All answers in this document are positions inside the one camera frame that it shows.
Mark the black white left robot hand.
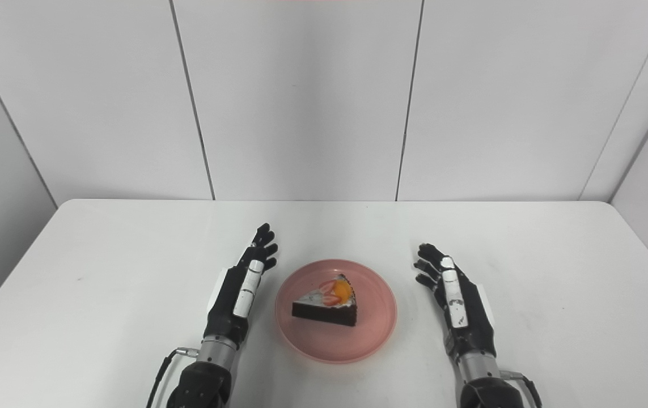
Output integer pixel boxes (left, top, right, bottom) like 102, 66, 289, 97
203, 223, 279, 347

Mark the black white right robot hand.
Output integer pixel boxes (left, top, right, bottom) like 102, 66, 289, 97
413, 243, 497, 363

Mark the chocolate cake slice with fruit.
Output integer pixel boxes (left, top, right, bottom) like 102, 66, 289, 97
292, 274, 358, 327

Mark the pink round plate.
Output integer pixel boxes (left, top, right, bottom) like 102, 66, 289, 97
274, 259, 399, 364

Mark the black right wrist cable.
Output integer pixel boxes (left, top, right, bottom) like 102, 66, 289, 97
499, 370, 543, 408

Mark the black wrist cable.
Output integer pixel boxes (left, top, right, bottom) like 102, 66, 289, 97
499, 370, 543, 408
146, 347, 200, 408

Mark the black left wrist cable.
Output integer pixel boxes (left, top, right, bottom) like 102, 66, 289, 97
146, 347, 200, 408

